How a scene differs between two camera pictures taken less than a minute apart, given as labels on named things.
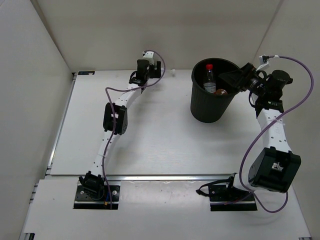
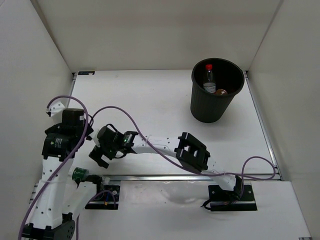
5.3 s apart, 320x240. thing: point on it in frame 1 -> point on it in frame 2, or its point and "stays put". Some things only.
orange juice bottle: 221,92 stays put
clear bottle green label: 173,72 -> 79,173
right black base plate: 222,198 stays put
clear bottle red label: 209,87 stays put
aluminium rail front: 146,177 stays put
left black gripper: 155,73 -> 54,129
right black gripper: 241,79 -> 98,152
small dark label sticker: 86,72 stays put
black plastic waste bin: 212,96 stays put
